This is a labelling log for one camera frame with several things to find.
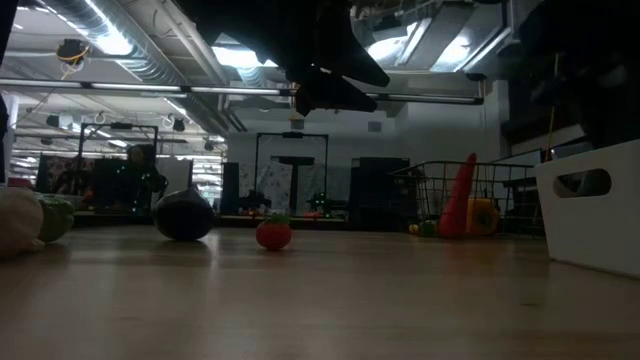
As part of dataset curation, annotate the patterned grey curtain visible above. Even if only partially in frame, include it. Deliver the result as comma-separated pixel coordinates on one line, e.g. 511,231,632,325
239,162,354,211

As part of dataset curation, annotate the yellow black cable reel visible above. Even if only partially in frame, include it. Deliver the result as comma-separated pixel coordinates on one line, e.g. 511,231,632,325
54,38,91,81

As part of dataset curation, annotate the long tube light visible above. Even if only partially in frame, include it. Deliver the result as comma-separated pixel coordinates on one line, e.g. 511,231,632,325
0,77,485,106

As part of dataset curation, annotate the black tall box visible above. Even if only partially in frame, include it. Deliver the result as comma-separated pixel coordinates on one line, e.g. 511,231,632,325
221,161,240,216

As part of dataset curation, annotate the red toy tomato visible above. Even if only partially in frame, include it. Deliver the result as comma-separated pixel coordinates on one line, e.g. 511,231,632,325
255,213,294,252

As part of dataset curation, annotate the red chili pepper toy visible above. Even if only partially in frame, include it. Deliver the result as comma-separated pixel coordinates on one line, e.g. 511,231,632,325
438,152,479,239

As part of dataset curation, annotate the white plastic bin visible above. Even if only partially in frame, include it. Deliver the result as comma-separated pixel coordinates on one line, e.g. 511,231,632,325
533,138,640,280

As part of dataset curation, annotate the silver ventilation duct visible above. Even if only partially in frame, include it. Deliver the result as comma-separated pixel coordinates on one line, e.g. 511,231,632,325
37,0,231,86

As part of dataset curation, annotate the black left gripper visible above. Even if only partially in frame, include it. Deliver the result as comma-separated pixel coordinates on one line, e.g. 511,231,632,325
189,0,391,117

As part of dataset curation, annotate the white garlic bulb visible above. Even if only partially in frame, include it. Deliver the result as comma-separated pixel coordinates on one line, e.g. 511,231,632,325
0,185,46,259

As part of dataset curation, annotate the wire mesh basket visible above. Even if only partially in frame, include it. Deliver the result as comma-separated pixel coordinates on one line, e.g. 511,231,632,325
388,159,546,239

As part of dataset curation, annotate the light green cucumber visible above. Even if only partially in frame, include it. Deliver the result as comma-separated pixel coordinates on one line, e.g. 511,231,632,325
37,193,76,245

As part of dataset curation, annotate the dark robot with green lights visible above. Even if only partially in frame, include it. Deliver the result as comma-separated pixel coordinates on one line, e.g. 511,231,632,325
305,192,350,219

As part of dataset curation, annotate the black aluminium frame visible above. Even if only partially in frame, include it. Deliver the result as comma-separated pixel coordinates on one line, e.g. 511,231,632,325
0,0,20,66

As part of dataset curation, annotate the black T stand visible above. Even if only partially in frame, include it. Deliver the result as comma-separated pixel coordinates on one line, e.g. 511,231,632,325
271,155,316,211

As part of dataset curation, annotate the black frame stand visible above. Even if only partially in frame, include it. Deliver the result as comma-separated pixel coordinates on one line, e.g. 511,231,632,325
77,122,160,211
253,131,330,216

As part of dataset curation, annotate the black cabinet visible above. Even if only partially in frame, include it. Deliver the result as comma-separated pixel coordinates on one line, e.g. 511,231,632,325
349,156,412,231

